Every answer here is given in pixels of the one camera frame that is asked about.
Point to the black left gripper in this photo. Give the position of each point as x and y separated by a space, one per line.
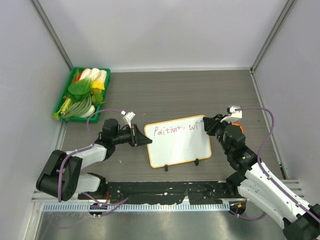
137 138

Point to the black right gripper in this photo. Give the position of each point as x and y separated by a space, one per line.
211 123

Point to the yellow framed whiteboard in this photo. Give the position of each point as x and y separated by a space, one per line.
177 141

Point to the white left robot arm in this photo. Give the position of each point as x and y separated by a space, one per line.
61 176

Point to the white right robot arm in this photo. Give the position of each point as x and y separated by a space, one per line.
298 219

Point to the orange round toy fruit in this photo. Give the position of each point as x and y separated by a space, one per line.
237 128

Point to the green plastic crate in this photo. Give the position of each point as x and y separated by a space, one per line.
98 99

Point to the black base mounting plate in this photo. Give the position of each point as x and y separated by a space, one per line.
166 192

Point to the white radish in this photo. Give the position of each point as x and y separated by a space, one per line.
89 112

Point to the yellow flower vegetable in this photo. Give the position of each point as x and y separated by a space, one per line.
98 86

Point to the green long beans bundle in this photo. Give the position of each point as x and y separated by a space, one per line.
77 109

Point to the green leafy bok choy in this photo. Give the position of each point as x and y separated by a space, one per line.
79 90

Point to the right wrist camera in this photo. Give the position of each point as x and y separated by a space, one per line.
234 114

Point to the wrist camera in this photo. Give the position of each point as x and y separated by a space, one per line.
128 117
234 114

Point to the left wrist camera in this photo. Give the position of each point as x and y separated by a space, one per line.
128 117

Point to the slotted cable duct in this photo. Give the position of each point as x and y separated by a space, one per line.
90 207

